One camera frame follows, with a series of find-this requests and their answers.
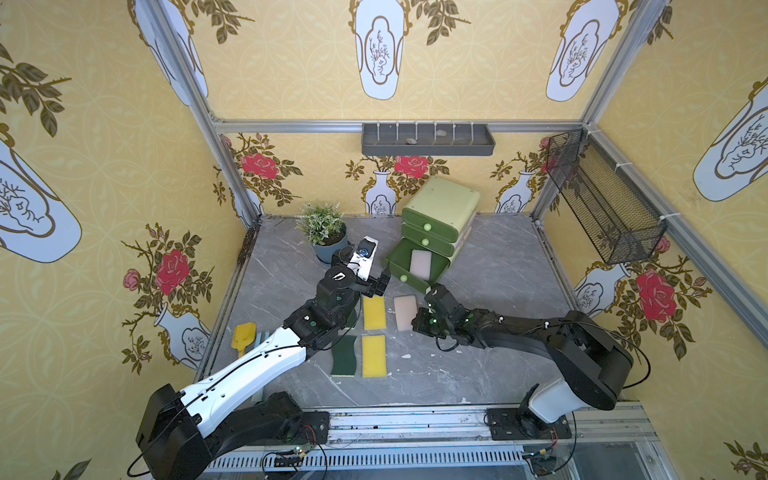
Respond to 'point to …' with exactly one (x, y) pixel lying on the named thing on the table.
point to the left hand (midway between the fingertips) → (373, 255)
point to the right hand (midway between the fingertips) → (409, 327)
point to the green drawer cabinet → (437, 220)
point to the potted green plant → (323, 226)
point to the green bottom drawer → (399, 264)
